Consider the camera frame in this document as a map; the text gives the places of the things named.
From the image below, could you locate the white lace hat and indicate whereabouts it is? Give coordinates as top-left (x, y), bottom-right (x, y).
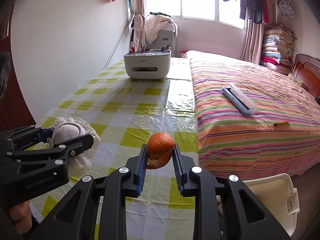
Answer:
top-left (46, 116), bottom-right (101, 178)

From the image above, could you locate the white plastic bin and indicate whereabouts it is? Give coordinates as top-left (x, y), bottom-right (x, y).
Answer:
top-left (216, 173), bottom-right (300, 238)

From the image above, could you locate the orange peel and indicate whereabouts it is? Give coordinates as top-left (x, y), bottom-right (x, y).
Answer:
top-left (146, 132), bottom-right (176, 169)

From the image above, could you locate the bunch of pens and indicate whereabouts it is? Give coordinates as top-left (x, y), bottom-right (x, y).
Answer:
top-left (129, 42), bottom-right (172, 53)

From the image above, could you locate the white dotted cloth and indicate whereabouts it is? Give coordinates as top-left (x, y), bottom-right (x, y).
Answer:
top-left (145, 14), bottom-right (178, 44)

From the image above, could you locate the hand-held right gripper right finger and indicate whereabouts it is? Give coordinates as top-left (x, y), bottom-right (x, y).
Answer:
top-left (172, 145), bottom-right (292, 240)

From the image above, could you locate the floral cloth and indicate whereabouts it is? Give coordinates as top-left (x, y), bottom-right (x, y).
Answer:
top-left (287, 73), bottom-right (304, 85)

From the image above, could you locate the bed with striped sheet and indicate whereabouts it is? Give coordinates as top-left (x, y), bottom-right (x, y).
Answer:
top-left (184, 50), bottom-right (320, 180)

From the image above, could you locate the wooden headboard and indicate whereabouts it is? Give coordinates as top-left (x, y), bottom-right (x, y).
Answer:
top-left (291, 53), bottom-right (320, 98)

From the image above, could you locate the brown wooden door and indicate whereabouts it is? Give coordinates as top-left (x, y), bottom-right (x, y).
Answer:
top-left (0, 37), bottom-right (35, 133)

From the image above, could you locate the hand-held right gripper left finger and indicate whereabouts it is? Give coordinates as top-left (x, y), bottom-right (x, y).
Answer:
top-left (37, 144), bottom-right (148, 240)

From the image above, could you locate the row of hanging clothes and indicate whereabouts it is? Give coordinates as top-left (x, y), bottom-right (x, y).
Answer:
top-left (186, 0), bottom-right (295, 24)

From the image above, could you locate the white tissue box organizer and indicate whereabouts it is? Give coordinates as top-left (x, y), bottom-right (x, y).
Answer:
top-left (123, 49), bottom-right (172, 81)

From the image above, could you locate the stack of folded quilts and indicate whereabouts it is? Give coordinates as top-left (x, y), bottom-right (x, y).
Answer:
top-left (259, 24), bottom-right (297, 75)

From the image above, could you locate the window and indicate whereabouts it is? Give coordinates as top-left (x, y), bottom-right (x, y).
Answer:
top-left (146, 0), bottom-right (247, 29)

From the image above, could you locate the person's left hand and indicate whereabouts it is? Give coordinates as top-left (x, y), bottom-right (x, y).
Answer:
top-left (9, 201), bottom-right (33, 235)

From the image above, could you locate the white hanging garment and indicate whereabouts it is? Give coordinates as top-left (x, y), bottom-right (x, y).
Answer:
top-left (131, 14), bottom-right (147, 48)

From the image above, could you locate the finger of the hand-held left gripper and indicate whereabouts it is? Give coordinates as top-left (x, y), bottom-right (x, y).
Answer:
top-left (0, 125), bottom-right (53, 155)
top-left (7, 133), bottom-right (95, 178)

